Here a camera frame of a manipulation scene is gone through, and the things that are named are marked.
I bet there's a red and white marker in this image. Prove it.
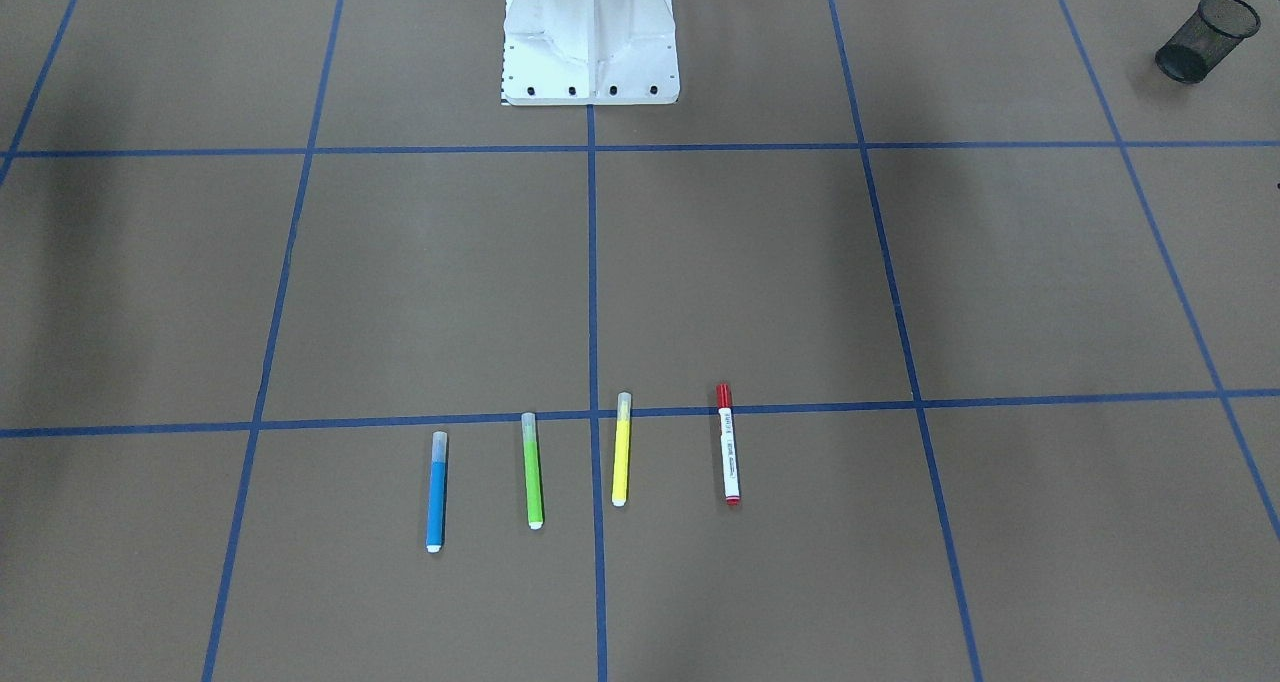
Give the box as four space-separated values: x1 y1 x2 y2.
716 383 741 508

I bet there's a yellow highlighter marker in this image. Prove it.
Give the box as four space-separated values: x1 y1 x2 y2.
611 392 634 508

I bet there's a green highlighter marker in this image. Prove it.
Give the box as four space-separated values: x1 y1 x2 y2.
520 409 545 531

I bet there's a blue highlighter marker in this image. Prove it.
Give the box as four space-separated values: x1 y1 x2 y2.
424 430 449 554

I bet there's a black mesh cup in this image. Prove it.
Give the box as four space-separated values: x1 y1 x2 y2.
1155 0 1261 84

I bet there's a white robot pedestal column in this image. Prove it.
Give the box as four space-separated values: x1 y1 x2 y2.
500 0 681 107

